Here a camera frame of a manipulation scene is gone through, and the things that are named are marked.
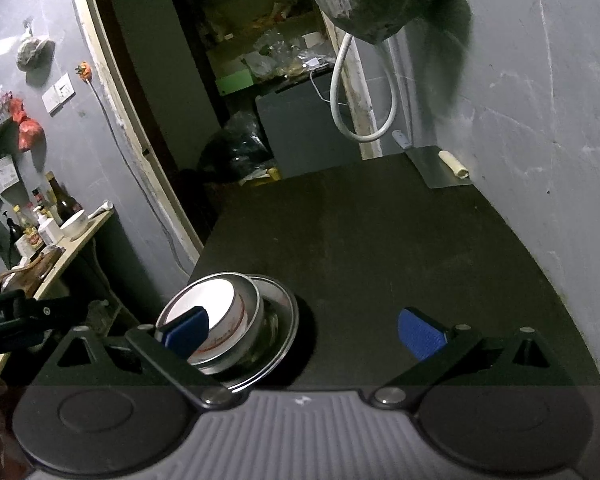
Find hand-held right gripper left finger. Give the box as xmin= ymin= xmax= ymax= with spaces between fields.
xmin=30 ymin=305 xmax=243 ymax=408

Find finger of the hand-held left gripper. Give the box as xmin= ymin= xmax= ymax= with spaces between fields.
xmin=22 ymin=296 xmax=107 ymax=335

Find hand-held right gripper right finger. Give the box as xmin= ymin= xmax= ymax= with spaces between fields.
xmin=370 ymin=308 xmax=573 ymax=408

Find steel bowl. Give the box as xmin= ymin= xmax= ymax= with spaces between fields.
xmin=156 ymin=272 xmax=266 ymax=377

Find large steel plate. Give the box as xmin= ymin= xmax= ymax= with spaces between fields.
xmin=155 ymin=271 xmax=300 ymax=394

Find wooden shelf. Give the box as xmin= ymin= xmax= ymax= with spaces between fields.
xmin=0 ymin=206 xmax=116 ymax=377

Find white pump bottle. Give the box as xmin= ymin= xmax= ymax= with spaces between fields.
xmin=36 ymin=206 xmax=64 ymax=247

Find dark glass bottle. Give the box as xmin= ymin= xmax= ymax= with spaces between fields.
xmin=46 ymin=171 xmax=82 ymax=227

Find steel cleaver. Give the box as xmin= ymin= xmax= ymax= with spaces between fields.
xmin=392 ymin=129 xmax=474 ymax=190

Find yellow bin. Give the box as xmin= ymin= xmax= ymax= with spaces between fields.
xmin=239 ymin=166 xmax=284 ymax=187

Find cream paper roll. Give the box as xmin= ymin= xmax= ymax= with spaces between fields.
xmin=438 ymin=149 xmax=470 ymax=180

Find red plastic bag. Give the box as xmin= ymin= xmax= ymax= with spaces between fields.
xmin=6 ymin=96 xmax=47 ymax=154

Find black garbage bag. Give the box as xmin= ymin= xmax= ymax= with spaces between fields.
xmin=199 ymin=109 xmax=277 ymax=184

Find grey cabinet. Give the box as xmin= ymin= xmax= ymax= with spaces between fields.
xmin=254 ymin=68 xmax=364 ymax=179

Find green box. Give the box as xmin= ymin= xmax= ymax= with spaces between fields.
xmin=214 ymin=70 xmax=255 ymax=96

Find clutter of plastic bags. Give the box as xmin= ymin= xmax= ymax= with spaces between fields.
xmin=241 ymin=26 xmax=337 ymax=79

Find thin power cable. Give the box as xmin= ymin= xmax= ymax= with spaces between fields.
xmin=87 ymin=77 xmax=192 ymax=277

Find wooden door frame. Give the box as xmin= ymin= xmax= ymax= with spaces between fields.
xmin=64 ymin=0 xmax=207 ymax=262

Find white light switch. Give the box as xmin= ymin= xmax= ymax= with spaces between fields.
xmin=42 ymin=73 xmax=76 ymax=115

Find white hose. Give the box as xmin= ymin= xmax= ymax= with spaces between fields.
xmin=329 ymin=31 xmax=397 ymax=142

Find white charger cable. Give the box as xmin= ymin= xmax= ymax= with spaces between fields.
xmin=307 ymin=69 xmax=347 ymax=107

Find small hanging wall bag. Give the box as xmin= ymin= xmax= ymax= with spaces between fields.
xmin=16 ymin=19 xmax=57 ymax=72

